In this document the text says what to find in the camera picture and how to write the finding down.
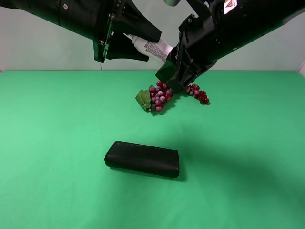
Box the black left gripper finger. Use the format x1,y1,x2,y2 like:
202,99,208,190
112,0,162,42
106,33,149,62

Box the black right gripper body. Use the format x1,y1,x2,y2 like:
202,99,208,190
179,9,236,68

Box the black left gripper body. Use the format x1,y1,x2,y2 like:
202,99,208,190
91,0,125,63

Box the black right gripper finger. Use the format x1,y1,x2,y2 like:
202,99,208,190
155,44,183,83
167,57,210,93

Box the white bottle with black cap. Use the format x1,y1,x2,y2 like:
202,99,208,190
124,34,173,66

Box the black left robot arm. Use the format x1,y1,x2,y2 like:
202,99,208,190
0,0,161,63

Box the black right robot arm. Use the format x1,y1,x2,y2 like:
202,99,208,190
155,0,305,92

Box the red artificial grape bunch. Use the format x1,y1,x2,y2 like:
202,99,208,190
135,81,210,112

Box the black leather wallet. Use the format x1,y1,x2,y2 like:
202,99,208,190
104,141,180,178

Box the green tablecloth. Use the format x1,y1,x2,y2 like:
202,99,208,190
0,71,305,229

